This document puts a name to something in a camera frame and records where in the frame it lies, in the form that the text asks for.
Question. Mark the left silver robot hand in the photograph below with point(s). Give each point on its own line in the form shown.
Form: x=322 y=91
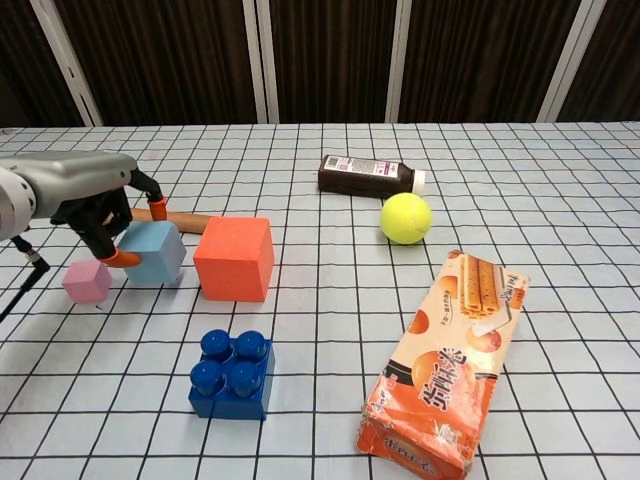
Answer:
x=80 y=180

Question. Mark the light blue foam cube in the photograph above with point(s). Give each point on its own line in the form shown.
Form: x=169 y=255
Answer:
x=155 y=250

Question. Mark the small pink foam cube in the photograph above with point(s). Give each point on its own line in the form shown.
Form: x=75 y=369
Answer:
x=85 y=284

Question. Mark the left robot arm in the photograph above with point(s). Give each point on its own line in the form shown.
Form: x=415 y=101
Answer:
x=15 y=205

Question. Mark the dark blue studded building brick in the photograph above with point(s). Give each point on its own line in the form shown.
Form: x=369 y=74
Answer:
x=230 y=395

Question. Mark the brown wooden rod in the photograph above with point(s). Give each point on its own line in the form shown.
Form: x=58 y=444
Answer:
x=190 y=222

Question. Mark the large orange foam cube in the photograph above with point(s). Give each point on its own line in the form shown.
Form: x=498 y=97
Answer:
x=230 y=270

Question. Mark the white black checkered tablecloth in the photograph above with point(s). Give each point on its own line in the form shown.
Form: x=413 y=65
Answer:
x=320 y=300

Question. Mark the dark brown bottle white cap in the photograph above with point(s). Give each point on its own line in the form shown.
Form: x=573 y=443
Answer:
x=355 y=180

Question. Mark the yellow tennis ball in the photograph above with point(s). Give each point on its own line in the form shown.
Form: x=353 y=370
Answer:
x=406 y=218

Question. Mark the orange egg roll snack pack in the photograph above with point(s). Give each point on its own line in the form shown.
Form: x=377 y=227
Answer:
x=440 y=370

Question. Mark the white partition frame post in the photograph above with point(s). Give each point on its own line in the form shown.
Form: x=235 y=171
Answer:
x=67 y=65
x=400 y=60
x=267 y=60
x=567 y=65

